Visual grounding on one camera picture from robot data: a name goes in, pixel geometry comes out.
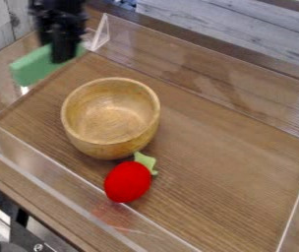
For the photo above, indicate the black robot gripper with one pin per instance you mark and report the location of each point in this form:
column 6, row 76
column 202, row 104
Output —
column 66, row 16

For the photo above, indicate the green rectangular block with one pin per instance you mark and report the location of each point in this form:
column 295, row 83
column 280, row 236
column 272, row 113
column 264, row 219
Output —
column 34, row 67

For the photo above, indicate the brown wooden bowl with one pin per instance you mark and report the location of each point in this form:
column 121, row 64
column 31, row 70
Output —
column 111, row 117

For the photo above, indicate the red plush strawberry toy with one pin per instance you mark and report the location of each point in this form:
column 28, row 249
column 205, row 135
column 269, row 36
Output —
column 129, row 181

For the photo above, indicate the clear acrylic tray enclosure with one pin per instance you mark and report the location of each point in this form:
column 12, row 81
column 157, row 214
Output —
column 157, row 147

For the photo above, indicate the black metal frame bracket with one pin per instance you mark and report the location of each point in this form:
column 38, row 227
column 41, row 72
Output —
column 23, row 237

